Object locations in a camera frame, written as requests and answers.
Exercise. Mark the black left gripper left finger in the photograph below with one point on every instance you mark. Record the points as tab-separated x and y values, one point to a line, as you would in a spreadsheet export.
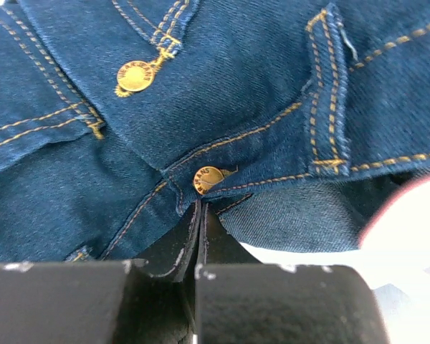
148	299

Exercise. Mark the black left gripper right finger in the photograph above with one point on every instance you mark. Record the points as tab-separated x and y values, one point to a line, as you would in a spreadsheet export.
241	300

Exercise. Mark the dark blue denim skirt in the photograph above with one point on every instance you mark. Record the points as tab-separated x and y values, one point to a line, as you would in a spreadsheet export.
295	120

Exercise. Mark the white plastic basket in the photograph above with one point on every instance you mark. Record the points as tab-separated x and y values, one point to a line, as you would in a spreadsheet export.
393	250

